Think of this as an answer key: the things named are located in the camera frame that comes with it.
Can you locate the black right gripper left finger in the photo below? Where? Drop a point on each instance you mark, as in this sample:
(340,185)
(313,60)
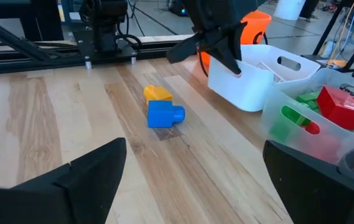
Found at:
(71,199)

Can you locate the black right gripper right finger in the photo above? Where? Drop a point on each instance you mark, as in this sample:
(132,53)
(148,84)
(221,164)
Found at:
(313,199)

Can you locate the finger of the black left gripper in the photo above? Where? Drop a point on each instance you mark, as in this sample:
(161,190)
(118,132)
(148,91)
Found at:
(226,46)
(186,49)

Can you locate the red two-stud block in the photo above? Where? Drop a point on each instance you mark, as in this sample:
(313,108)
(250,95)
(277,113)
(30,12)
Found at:
(312,128)

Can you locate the green two-stud chunky block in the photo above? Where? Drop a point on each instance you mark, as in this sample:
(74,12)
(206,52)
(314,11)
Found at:
(291,115)

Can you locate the long green four-stud block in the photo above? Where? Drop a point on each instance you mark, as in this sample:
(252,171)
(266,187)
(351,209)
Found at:
(307,99)

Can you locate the large red multi-stud block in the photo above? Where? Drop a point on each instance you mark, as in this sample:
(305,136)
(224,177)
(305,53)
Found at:
(341,105)

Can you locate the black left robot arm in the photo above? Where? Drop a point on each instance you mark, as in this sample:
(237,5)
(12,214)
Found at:
(105,25)

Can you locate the orange pumpkin bucket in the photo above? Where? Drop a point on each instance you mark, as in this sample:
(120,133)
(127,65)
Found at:
(256,26)

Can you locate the white plastic bin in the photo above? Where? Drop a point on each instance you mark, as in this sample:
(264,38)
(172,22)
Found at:
(245,90)

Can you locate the yellow single-stud block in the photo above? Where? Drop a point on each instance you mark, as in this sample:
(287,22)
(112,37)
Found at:
(159,93)

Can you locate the clear plastic bin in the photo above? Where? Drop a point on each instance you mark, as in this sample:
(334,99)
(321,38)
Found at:
(335,143)

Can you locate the blue single-stud block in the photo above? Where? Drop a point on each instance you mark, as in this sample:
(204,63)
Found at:
(162,114)

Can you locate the yellow electronic device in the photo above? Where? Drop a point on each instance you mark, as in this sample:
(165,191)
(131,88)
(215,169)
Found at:
(337,63)

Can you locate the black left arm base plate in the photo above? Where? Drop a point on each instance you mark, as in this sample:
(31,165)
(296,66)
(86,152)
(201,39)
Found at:
(83,43)

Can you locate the black aluminium rig frame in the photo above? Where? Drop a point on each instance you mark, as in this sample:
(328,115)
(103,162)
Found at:
(8,59)

